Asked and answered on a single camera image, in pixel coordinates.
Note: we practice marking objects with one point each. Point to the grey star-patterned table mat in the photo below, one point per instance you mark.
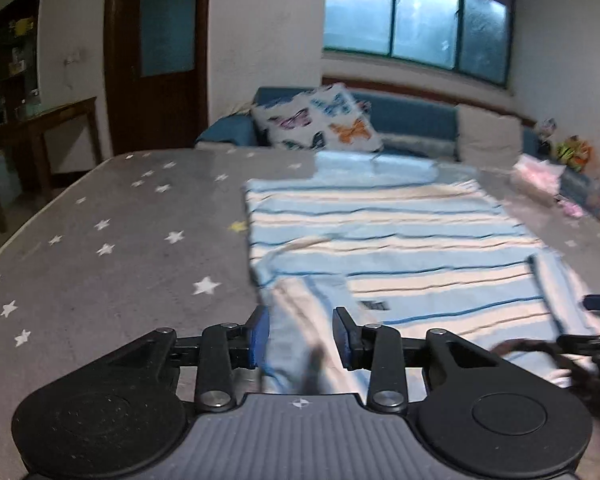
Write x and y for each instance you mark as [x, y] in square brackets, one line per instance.
[159, 242]

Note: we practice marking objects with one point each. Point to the yellow orange plush toy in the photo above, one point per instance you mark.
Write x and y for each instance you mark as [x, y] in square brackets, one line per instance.
[574, 153]

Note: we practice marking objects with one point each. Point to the butterfly print cushion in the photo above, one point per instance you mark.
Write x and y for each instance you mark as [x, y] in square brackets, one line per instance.
[326, 118]

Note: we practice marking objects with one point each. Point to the beige cushion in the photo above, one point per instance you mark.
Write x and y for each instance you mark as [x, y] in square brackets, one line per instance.
[487, 140]

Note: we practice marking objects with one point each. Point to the blue striped knit sweater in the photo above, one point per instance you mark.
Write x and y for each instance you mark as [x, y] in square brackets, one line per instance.
[402, 242]

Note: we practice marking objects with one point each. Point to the green framed window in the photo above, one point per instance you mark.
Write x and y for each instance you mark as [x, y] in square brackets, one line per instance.
[469, 37]

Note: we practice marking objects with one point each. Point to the black white plush toy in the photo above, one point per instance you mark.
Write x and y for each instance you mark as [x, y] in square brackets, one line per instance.
[545, 130]

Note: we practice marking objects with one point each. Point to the pink tissue pack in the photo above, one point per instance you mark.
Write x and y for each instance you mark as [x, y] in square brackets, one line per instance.
[537, 179]

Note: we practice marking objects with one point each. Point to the dark wooden side table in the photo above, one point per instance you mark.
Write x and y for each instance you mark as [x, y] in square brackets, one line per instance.
[33, 131]

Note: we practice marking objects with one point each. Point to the dark wooden door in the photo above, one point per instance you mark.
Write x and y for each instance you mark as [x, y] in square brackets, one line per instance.
[156, 73]

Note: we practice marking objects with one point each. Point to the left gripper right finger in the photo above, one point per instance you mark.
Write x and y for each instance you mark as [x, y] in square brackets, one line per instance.
[378, 349]

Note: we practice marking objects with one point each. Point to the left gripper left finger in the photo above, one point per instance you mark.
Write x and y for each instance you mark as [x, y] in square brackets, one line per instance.
[222, 349]

